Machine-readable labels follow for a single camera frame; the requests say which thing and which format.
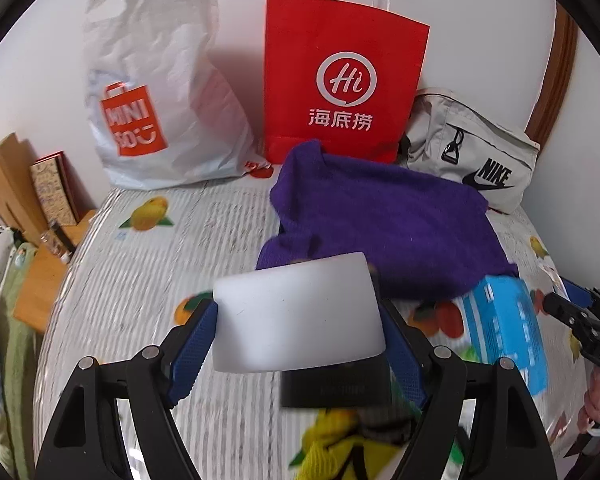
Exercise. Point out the brown wooden door frame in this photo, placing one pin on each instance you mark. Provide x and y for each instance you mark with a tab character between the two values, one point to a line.
556	78

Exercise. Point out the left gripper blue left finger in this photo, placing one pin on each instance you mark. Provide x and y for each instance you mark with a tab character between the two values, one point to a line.
186	348

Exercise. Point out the grey Nike pouch bag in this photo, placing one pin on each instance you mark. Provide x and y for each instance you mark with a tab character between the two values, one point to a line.
453	140

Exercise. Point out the white sponge block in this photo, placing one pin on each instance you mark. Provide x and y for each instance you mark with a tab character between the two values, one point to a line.
310	314

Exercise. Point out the red Haidilao paper bag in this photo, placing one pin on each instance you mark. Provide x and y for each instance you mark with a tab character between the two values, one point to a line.
339	72

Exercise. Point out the yellow mesh pouch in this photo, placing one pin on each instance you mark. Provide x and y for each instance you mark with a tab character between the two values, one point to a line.
355	443

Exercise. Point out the patterned book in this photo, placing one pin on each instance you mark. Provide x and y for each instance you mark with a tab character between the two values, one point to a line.
53	187

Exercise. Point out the white Miniso plastic bag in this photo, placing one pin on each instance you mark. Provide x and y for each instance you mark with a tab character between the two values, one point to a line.
160	112

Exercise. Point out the person's right hand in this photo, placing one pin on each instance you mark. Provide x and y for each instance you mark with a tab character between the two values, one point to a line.
590	412

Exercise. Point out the purple towel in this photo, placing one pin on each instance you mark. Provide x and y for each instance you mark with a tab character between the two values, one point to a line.
427	238

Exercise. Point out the blue tissue pack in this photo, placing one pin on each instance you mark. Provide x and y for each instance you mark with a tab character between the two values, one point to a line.
501	321

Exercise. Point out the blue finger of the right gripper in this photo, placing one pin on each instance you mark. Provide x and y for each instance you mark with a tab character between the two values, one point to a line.
577	294

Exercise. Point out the fruit print tablecloth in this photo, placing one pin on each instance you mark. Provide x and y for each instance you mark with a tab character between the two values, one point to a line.
120	294

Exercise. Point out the dark green tea tin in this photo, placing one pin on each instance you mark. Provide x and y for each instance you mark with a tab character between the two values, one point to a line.
359	384

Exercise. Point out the wooden headboard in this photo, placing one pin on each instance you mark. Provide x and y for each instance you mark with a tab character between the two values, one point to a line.
19	205

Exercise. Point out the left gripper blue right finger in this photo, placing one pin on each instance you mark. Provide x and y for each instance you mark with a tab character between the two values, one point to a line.
405	367

